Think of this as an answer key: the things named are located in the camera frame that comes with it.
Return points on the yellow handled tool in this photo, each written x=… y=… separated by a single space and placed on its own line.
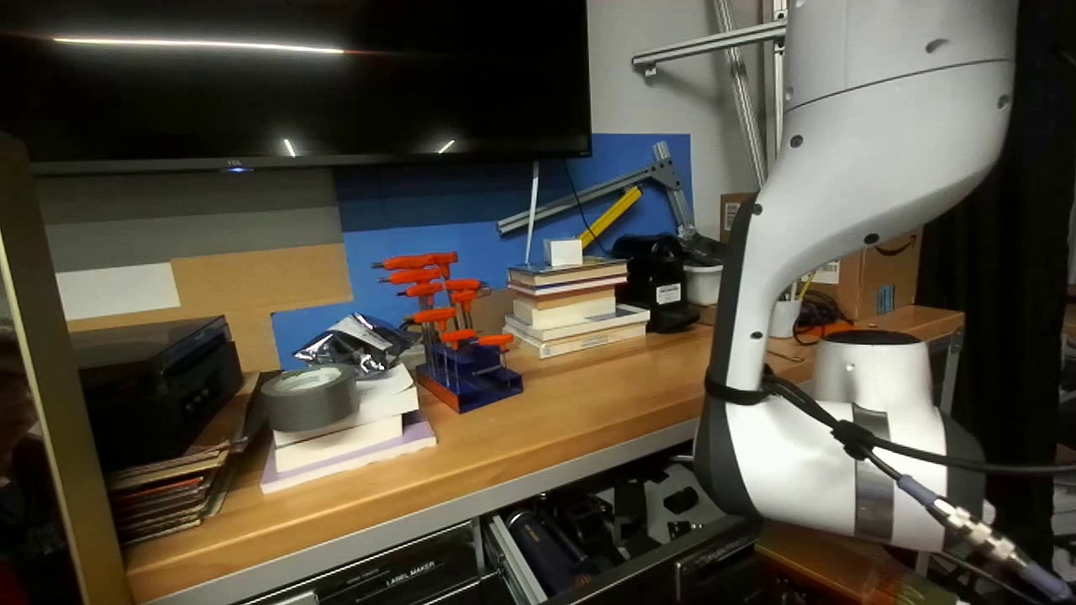
x=610 y=216

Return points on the cardboard shipping box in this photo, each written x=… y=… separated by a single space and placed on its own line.
x=880 y=279

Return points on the black monitor screen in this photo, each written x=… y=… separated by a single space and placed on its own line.
x=231 y=86

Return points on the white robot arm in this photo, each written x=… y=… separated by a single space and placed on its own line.
x=893 y=111

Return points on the white storage bin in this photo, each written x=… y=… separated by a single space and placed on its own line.
x=703 y=284

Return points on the small white box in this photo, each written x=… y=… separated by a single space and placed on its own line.
x=562 y=255

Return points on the grey duct tape roll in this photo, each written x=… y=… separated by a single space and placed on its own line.
x=308 y=399

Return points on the tool drawer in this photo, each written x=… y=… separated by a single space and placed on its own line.
x=631 y=536

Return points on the black printer box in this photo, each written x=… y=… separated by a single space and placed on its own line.
x=153 y=388

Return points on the black label printer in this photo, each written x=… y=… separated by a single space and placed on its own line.
x=656 y=279

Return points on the stack of books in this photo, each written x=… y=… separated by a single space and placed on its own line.
x=568 y=310

